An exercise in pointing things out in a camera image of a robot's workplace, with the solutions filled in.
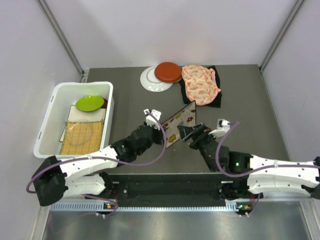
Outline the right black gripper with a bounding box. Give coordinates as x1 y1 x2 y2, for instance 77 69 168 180
177 123 219 159

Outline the black square plate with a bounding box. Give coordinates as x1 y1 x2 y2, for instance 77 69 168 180
162 101 197 148

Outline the red round plate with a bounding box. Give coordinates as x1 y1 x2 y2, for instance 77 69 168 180
101 98 108 109

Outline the white round rimmed plate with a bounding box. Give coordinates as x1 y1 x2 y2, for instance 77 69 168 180
140 66 173 93

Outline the green plate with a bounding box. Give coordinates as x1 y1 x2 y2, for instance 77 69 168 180
75 95 105 112

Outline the yellow woven square plate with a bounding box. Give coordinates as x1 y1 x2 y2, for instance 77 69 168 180
59 120 104 155

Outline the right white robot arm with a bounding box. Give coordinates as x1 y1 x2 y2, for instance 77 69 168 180
177 119 320 199

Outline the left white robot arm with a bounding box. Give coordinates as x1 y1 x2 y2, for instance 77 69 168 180
31 122 167 207

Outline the white plastic bin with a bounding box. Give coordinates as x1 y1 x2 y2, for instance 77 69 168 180
33 81 115 159

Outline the floral pink cloth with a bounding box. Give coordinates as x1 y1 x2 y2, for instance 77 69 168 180
181 64 221 106

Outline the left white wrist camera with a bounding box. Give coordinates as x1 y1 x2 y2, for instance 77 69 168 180
143 109 162 131

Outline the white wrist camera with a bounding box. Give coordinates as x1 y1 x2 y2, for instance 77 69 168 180
209 119 231 138
143 109 162 131

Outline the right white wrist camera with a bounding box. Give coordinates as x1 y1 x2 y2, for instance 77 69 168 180
209 119 231 138

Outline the grey cable duct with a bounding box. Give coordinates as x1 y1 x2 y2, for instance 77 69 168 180
49 198 258 213

